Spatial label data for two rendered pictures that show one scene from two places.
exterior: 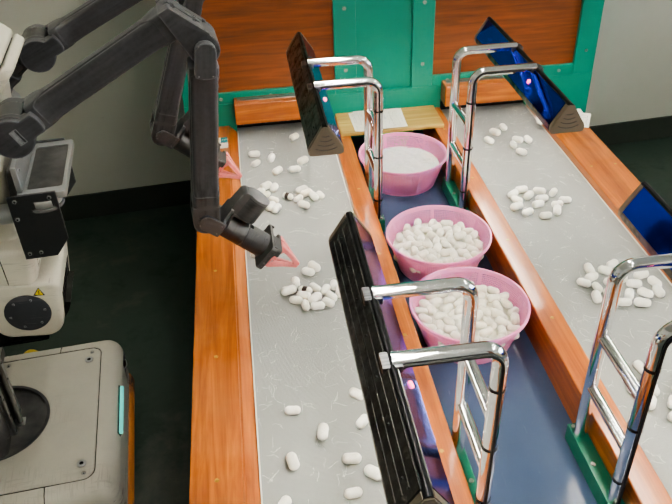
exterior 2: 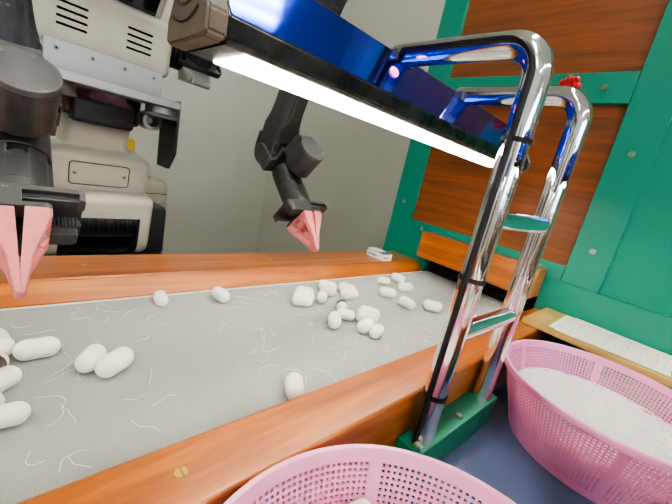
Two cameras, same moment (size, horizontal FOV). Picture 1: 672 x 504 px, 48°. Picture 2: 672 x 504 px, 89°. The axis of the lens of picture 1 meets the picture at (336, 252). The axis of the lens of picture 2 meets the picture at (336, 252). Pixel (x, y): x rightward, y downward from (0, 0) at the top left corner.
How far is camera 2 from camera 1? 1.70 m
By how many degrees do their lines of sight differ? 51
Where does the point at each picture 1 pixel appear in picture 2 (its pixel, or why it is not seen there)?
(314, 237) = (250, 350)
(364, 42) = (649, 220)
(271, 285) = (47, 327)
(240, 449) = not seen: outside the picture
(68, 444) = not seen: hidden behind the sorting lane
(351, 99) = (583, 300)
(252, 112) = (436, 247)
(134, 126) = not seen: hidden behind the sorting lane
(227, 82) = (436, 214)
